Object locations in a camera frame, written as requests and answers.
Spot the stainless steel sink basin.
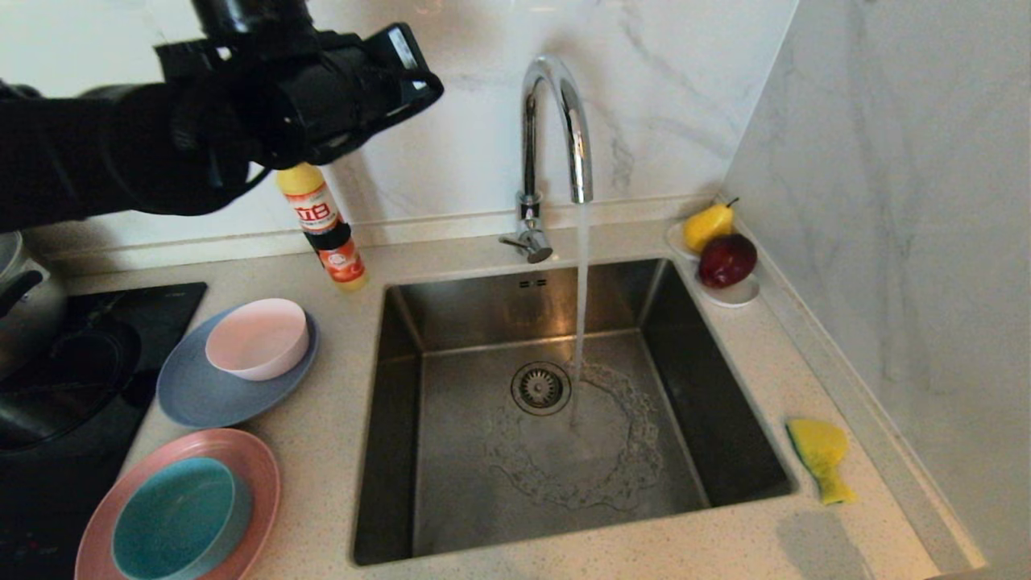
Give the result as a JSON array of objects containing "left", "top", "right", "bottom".
[{"left": 352, "top": 258, "right": 798, "bottom": 566}]

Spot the yellow green sponge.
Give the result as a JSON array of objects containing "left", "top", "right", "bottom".
[{"left": 785, "top": 417, "right": 857, "bottom": 505}]

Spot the stainless steel pot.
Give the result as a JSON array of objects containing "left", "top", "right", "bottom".
[{"left": 0, "top": 234, "right": 69, "bottom": 379}]

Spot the black glass cooktop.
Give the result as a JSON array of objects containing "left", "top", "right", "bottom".
[{"left": 0, "top": 282, "right": 208, "bottom": 580}]

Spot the dark red apple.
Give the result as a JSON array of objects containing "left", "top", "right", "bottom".
[{"left": 698, "top": 234, "right": 759, "bottom": 290}]

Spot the black frying pan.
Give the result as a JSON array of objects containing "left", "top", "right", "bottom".
[{"left": 0, "top": 321, "right": 142, "bottom": 452}]

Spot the orange dish soap bottle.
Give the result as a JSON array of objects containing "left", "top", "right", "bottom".
[{"left": 275, "top": 164, "right": 370, "bottom": 292}]

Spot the pale pink bowl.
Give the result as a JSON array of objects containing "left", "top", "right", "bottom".
[{"left": 205, "top": 298, "right": 310, "bottom": 381}]

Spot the teal bowl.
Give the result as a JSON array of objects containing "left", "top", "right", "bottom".
[{"left": 112, "top": 457, "right": 255, "bottom": 580}]

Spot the chrome gooseneck faucet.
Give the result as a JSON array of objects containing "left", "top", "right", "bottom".
[{"left": 499, "top": 53, "right": 595, "bottom": 265}]

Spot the round metal drain strainer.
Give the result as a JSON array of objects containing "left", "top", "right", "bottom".
[{"left": 511, "top": 361, "right": 573, "bottom": 416}]

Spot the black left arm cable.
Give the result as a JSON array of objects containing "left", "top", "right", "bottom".
[{"left": 217, "top": 161, "right": 273, "bottom": 198}]

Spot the blue grey plate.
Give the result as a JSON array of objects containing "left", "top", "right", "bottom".
[{"left": 156, "top": 306, "right": 321, "bottom": 429}]

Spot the pink plate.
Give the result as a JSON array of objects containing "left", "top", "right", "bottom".
[{"left": 75, "top": 428, "right": 282, "bottom": 580}]

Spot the yellow pear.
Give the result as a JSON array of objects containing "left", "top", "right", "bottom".
[{"left": 683, "top": 197, "right": 740, "bottom": 255}]

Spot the small white fruit dish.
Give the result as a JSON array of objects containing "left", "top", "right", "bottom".
[{"left": 665, "top": 221, "right": 761, "bottom": 309}]

